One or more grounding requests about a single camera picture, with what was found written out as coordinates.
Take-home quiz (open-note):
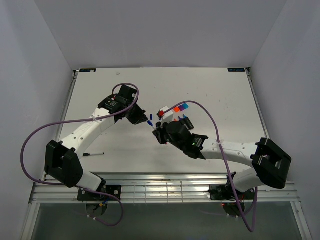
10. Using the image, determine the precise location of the blue corner label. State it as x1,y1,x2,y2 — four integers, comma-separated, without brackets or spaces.
79,68,97,73
227,68,246,73

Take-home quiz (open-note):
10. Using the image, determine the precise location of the left blue corner label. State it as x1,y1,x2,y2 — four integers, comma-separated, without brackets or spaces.
79,68,97,73

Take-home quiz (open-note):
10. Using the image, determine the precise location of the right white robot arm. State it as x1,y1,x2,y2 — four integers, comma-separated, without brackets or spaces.
152,118,292,199

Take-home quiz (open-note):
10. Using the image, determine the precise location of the aluminium frame rail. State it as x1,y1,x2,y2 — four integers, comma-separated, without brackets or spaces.
28,172,301,205

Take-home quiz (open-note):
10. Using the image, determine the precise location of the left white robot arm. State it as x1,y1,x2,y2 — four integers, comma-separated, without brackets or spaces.
44,96,148,200

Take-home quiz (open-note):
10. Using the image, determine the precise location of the blue thin pen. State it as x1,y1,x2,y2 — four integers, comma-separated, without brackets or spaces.
147,120,156,130

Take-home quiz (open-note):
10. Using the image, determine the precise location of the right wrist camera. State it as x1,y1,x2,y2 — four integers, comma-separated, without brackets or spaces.
157,106,174,126

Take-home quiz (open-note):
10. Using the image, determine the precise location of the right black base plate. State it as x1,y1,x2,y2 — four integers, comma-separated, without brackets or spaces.
207,184,255,202

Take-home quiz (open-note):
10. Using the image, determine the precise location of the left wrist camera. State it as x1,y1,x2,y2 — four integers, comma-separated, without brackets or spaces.
116,85,138,105

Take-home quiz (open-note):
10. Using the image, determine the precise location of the right blue corner label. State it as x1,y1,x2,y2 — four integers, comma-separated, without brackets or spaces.
227,68,246,73

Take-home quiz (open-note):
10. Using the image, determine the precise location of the black thin pen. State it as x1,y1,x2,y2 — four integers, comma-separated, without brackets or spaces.
83,152,105,157

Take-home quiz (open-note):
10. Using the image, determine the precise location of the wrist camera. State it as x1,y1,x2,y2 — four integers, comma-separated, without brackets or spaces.
116,85,138,105
157,106,174,126

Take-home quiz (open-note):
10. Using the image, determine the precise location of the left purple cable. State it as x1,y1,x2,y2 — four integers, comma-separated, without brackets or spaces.
19,83,140,227

